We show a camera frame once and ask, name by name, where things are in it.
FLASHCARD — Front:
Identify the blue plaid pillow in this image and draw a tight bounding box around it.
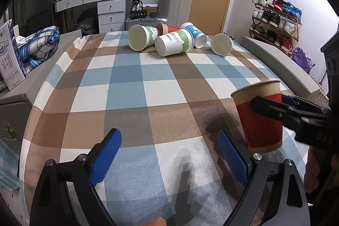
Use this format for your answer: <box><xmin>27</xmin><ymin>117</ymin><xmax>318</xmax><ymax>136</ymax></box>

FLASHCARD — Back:
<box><xmin>10</xmin><ymin>26</ymin><xmax>60</xmax><ymax>76</ymax></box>

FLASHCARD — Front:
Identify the silver flat suitcase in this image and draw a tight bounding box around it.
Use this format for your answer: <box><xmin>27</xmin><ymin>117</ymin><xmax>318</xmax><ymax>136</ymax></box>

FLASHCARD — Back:
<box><xmin>125</xmin><ymin>17</ymin><xmax>168</xmax><ymax>31</ymax></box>

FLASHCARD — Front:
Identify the blue cartoon paper cup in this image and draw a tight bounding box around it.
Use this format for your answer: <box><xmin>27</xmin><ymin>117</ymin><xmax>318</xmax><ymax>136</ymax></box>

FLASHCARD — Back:
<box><xmin>210</xmin><ymin>33</ymin><xmax>233</xmax><ymax>56</ymax></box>

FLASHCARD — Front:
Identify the wooden shoe rack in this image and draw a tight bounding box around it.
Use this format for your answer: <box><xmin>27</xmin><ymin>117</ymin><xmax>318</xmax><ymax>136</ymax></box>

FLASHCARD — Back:
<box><xmin>249</xmin><ymin>0</ymin><xmax>302</xmax><ymax>57</ymax></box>

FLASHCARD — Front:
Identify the white milk carton box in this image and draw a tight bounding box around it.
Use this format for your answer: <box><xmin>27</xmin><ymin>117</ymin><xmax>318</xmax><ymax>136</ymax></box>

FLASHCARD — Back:
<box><xmin>0</xmin><ymin>19</ymin><xmax>26</xmax><ymax>91</ymax></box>

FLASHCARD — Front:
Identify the red kraft paper cup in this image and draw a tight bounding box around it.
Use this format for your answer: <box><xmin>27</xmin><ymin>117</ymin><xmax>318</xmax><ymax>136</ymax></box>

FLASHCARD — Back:
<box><xmin>231</xmin><ymin>79</ymin><xmax>283</xmax><ymax>154</ymax></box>

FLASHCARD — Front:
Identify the white drawer desk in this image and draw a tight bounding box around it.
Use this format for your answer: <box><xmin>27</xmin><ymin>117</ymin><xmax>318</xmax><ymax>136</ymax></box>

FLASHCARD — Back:
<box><xmin>55</xmin><ymin>0</ymin><xmax>126</xmax><ymax>33</ymax></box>

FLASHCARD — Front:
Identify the person's right hand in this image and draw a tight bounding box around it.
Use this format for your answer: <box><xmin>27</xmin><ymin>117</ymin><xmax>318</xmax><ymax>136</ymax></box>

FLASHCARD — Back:
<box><xmin>304</xmin><ymin>146</ymin><xmax>320</xmax><ymax>193</ymax></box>

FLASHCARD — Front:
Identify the white green paper cup left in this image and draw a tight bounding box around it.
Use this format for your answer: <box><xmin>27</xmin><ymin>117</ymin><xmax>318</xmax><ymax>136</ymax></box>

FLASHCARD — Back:
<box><xmin>128</xmin><ymin>25</ymin><xmax>158</xmax><ymax>52</ymax></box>

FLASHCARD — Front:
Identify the checkered bed sheet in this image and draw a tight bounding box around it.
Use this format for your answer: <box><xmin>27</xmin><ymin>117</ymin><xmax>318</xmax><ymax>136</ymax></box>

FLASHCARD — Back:
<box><xmin>19</xmin><ymin>32</ymin><xmax>276</xmax><ymax>225</ymax></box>

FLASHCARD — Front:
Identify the purple bag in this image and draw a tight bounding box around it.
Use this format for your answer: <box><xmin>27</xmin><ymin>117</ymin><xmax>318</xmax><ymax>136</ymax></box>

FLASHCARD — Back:
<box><xmin>291</xmin><ymin>47</ymin><xmax>315</xmax><ymax>74</ymax></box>

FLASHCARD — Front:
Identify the grey padded bed footboard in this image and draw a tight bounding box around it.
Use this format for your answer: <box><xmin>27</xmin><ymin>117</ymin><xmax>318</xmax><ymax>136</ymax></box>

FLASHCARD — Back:
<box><xmin>241</xmin><ymin>36</ymin><xmax>329</xmax><ymax>106</ymax></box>

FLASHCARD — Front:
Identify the person's left hand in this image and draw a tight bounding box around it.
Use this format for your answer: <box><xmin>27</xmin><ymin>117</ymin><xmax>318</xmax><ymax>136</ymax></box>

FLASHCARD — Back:
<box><xmin>142</xmin><ymin>217</ymin><xmax>167</xmax><ymax>226</ymax></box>

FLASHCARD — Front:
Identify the grey upright suitcase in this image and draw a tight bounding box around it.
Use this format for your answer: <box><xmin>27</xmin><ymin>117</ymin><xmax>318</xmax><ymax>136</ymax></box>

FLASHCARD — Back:
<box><xmin>165</xmin><ymin>0</ymin><xmax>192</xmax><ymax>27</ymax></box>

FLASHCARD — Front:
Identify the grey bedside bench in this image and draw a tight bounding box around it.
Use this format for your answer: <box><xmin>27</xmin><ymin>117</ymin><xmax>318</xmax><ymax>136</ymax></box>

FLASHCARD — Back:
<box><xmin>0</xmin><ymin>30</ymin><xmax>84</xmax><ymax>226</ymax></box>

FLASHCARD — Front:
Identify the red paper cup back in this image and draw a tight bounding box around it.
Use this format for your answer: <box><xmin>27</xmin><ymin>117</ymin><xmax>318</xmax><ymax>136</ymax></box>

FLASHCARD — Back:
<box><xmin>156</xmin><ymin>22</ymin><xmax>179</xmax><ymax>36</ymax></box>

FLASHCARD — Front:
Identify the blue white paper cup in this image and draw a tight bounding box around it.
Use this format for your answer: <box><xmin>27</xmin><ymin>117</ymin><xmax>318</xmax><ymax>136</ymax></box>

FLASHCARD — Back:
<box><xmin>180</xmin><ymin>22</ymin><xmax>207</xmax><ymax>49</ymax></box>

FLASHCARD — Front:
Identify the dark refrigerator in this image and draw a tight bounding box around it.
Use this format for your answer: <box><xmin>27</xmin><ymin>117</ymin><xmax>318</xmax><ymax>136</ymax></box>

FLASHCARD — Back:
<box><xmin>9</xmin><ymin>0</ymin><xmax>61</xmax><ymax>37</ymax></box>

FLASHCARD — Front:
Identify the white green paper cup front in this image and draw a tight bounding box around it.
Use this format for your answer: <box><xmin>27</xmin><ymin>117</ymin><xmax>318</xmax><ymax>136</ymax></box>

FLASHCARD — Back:
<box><xmin>155</xmin><ymin>29</ymin><xmax>194</xmax><ymax>57</ymax></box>

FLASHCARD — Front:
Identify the white green paper cup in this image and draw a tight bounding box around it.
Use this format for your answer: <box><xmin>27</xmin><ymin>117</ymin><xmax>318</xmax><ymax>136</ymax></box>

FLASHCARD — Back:
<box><xmin>128</xmin><ymin>25</ymin><xmax>158</xmax><ymax>52</ymax></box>
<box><xmin>155</xmin><ymin>29</ymin><xmax>194</xmax><ymax>57</ymax></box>

